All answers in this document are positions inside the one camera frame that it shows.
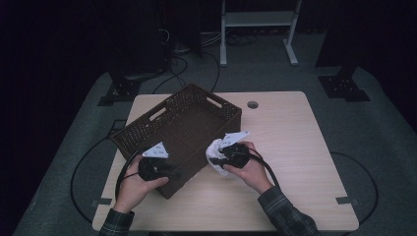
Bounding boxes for black floor cables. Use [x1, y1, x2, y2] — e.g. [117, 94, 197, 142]
[151, 30, 260, 94]

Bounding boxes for hand-held gripper cable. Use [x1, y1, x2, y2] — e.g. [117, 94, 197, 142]
[114, 148, 152, 201]
[247, 148, 280, 189]

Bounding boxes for black stand base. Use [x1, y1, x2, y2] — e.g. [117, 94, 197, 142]
[96, 70, 171, 107]
[318, 65, 372, 102]

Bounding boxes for brown woven basket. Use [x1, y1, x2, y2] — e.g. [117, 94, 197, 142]
[109, 83, 243, 200]

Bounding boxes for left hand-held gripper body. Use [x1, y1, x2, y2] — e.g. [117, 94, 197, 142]
[137, 141, 173, 182]

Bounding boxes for grey tape strip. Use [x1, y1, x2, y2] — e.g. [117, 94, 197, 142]
[90, 197, 113, 207]
[335, 196, 359, 206]

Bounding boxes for person's right hand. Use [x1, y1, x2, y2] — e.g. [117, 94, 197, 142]
[223, 141, 274, 195]

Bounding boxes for white metal stand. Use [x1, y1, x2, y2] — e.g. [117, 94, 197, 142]
[219, 0, 303, 68]

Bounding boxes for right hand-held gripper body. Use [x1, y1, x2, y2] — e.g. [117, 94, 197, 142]
[218, 130, 253, 170]

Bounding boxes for left hand-held gripper cable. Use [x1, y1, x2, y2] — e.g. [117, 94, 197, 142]
[114, 148, 152, 201]

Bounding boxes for black floor ring cable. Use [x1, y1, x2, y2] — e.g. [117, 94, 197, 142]
[328, 150, 380, 225]
[70, 119, 129, 224]

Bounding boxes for right hand-held gripper cable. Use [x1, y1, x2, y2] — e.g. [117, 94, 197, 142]
[247, 148, 280, 189]

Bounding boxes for person's left hand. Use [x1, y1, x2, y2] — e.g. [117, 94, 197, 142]
[112, 155, 170, 214]

